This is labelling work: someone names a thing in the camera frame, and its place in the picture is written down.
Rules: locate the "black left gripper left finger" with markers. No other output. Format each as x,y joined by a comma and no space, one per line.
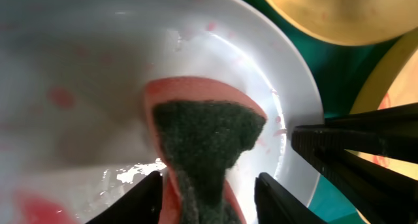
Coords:
140,205

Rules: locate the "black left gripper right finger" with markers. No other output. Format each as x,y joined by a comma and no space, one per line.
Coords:
275,205

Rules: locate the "yellow plate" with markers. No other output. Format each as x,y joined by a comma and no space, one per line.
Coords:
349,22
393,82

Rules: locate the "yellow plate right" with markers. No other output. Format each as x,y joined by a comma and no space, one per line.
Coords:
393,82

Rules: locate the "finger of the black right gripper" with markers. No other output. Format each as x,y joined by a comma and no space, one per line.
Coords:
379,194

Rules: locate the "yellow plate top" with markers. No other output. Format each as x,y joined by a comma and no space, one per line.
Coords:
349,22

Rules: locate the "light blue plate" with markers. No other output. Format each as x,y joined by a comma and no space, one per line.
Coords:
73,135

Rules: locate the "teal plastic tray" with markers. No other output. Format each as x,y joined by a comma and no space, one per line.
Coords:
339,72

